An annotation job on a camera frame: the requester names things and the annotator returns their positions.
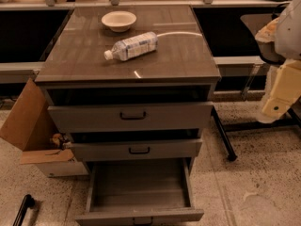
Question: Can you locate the grey bottom drawer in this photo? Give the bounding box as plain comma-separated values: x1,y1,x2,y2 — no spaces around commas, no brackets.
75,158,204,226

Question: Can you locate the open cardboard box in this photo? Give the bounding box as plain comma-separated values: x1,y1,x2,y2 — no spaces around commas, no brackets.
0,79,88,177

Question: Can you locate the black side table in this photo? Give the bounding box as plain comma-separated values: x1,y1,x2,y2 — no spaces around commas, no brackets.
210,12,301,162

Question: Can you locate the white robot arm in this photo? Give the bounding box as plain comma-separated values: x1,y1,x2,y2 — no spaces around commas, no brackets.
255,0,301,123

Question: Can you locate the clear plastic water bottle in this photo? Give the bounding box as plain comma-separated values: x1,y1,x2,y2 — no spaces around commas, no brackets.
103,32,158,61

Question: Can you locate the black handle on floor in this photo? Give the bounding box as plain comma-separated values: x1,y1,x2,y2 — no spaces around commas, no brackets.
12,194,36,226

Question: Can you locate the grey drawer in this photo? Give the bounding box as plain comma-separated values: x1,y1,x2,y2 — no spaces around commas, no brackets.
71,129,202,162
48,101,213,133
75,158,204,226

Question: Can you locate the grey top drawer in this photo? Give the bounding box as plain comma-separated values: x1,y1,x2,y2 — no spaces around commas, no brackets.
48,101,213,133

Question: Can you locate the grey middle drawer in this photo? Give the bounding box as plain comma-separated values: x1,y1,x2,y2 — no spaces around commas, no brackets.
71,129,202,162

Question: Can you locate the grey drawer cabinet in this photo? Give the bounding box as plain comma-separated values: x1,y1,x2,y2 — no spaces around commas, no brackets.
36,6,220,163

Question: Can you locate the white bowl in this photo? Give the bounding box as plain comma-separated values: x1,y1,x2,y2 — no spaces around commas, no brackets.
102,11,136,33

